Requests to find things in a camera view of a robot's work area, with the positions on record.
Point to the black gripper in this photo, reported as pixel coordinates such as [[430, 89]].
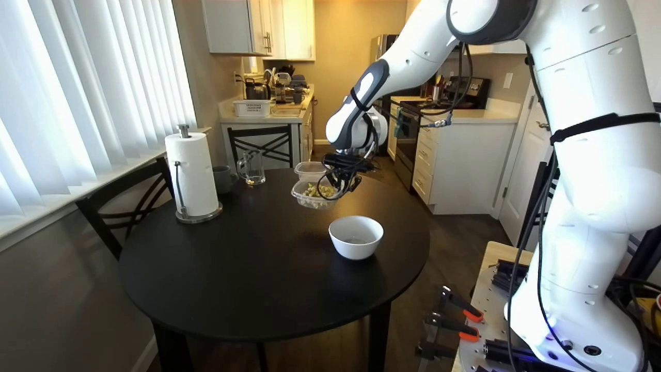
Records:
[[343, 170]]

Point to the nuts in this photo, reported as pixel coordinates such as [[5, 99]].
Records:
[[314, 192]]

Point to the transparent plastic bowl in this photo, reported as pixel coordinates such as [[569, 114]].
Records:
[[312, 172]]

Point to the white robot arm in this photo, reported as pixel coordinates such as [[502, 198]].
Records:
[[609, 144]]

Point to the white ceramic bowl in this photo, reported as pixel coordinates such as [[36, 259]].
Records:
[[357, 236]]

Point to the black chair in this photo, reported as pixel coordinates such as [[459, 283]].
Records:
[[273, 143]]

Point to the clear glass pitcher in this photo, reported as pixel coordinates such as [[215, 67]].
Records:
[[251, 168]]

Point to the white kitchen cabinet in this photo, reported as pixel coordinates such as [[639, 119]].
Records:
[[459, 160]]

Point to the round black table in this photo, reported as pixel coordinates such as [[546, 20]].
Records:
[[266, 268]]

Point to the paper towel roll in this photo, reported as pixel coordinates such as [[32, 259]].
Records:
[[191, 172]]

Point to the white robot mounting table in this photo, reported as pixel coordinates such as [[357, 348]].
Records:
[[491, 300]]

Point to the white vertical blinds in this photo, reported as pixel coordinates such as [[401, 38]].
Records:
[[86, 88]]

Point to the orange handled clamp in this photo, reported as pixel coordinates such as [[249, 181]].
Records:
[[467, 333], [464, 304]]

